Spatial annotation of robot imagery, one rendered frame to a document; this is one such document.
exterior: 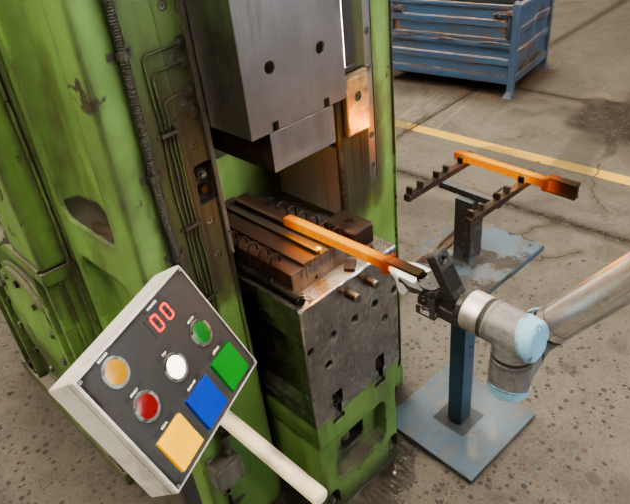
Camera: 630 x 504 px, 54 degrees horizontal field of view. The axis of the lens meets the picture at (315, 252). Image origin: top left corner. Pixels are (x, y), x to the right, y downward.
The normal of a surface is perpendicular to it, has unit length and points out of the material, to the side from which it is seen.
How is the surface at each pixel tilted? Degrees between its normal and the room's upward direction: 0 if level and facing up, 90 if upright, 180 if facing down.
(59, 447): 0
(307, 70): 90
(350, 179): 90
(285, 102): 90
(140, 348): 60
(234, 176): 90
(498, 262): 0
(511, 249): 0
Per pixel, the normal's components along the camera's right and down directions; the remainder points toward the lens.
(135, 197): 0.70, 0.34
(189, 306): 0.76, -0.31
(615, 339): -0.10, -0.82
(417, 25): -0.60, 0.49
